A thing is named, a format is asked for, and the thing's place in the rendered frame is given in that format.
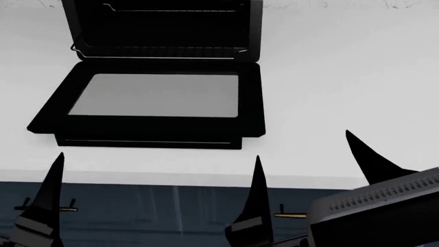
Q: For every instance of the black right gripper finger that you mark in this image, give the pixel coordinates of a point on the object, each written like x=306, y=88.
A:
x=257, y=200
x=368, y=162

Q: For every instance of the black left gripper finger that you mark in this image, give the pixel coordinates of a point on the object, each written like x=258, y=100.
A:
x=51, y=190

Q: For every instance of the black oven door, glass window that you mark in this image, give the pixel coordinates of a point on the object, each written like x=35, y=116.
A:
x=154, y=128

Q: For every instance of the black toaster oven body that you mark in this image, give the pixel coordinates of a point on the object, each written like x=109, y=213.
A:
x=255, y=31

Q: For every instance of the dark blue cabinet front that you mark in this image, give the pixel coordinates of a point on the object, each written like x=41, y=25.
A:
x=154, y=213

